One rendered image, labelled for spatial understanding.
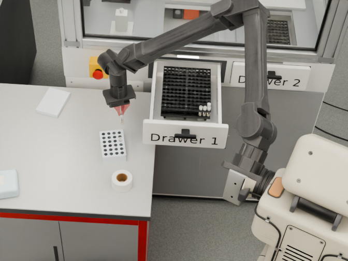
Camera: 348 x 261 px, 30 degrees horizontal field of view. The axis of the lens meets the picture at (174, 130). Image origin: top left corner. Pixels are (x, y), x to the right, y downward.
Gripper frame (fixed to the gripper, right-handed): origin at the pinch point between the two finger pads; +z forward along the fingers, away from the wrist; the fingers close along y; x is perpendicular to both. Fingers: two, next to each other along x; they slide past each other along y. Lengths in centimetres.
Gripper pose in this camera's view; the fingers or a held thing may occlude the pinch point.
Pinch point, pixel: (120, 112)
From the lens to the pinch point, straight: 223.4
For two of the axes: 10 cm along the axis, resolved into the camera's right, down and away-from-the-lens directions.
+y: -9.5, 2.3, -2.3
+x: 3.2, 6.8, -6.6
